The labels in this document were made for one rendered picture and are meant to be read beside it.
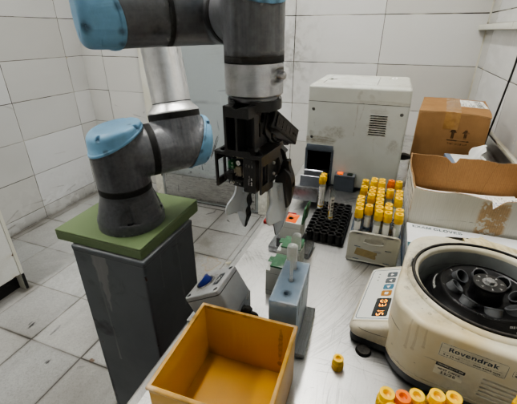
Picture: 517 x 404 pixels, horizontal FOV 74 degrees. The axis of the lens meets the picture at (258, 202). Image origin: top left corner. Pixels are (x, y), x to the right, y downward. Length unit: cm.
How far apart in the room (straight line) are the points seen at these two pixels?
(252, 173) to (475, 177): 70
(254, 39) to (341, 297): 45
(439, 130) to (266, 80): 105
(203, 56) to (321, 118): 165
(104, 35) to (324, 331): 52
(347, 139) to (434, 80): 135
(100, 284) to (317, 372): 56
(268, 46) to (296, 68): 197
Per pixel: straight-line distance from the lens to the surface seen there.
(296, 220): 73
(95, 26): 47
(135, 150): 75
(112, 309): 94
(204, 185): 284
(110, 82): 318
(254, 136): 44
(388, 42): 232
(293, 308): 49
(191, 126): 79
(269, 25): 43
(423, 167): 100
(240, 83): 43
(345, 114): 103
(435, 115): 141
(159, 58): 80
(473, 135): 143
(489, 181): 104
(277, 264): 61
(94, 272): 89
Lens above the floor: 131
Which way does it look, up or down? 26 degrees down
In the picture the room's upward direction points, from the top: straight up
